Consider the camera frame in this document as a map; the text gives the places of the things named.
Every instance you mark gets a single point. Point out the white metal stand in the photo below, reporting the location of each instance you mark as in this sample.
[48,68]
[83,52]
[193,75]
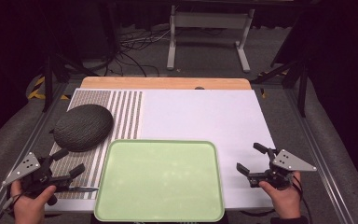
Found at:
[211,20]

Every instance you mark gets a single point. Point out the black tripod stand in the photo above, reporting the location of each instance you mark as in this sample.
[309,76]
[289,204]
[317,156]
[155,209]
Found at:
[48,81]
[303,90]

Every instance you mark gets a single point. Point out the light green tray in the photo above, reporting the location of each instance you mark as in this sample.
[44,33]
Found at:
[158,180]

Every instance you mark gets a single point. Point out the person's left hand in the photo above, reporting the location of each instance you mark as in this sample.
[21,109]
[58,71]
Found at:
[29,210]

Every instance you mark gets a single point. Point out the striped woven mat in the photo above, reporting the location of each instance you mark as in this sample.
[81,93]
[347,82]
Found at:
[127,115]

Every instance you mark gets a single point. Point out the yellow and black tape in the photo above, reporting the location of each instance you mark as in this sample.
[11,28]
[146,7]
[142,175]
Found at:
[37,90]

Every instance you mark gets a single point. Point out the white board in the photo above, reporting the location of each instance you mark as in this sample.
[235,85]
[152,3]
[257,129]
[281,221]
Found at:
[205,118]

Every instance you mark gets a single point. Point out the person's right hand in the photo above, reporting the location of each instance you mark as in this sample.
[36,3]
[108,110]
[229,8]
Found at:
[286,200]

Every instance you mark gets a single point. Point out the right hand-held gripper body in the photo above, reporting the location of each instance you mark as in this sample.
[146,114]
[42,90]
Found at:
[287,163]

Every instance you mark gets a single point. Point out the dark pointed knife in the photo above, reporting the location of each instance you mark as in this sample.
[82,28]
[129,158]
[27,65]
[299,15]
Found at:
[85,188]

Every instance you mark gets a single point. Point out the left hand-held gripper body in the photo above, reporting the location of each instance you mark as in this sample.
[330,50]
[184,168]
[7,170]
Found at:
[35,179]

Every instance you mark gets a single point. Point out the aluminium rail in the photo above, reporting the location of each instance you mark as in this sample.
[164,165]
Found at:
[320,155]
[28,146]

